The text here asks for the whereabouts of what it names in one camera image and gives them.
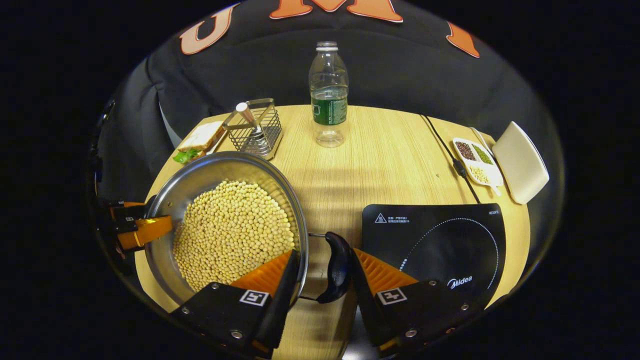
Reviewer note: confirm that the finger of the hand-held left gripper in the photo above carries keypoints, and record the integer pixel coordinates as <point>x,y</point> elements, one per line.
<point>150,229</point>
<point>127,212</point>

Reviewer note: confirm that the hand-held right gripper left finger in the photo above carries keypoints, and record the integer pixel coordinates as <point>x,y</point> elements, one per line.
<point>285,300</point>

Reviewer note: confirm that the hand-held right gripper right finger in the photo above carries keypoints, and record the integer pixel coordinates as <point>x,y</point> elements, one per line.
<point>362,300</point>

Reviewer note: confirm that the pile of yellow soybeans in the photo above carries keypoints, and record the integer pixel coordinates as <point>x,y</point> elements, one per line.
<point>230,230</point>

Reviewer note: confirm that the black induction cooktop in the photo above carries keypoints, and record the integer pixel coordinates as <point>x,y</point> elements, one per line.
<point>440,250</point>

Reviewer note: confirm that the sandwich with lettuce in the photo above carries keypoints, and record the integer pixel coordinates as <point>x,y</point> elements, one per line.
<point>202,137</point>

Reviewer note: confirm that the white divided dish of beans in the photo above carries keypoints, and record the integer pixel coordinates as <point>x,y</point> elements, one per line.
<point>477,162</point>

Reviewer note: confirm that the clear plastic bottle green label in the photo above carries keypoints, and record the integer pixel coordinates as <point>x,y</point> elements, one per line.
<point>329,95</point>

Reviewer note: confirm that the white toaster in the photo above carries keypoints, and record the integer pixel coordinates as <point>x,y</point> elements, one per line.
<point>520,162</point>

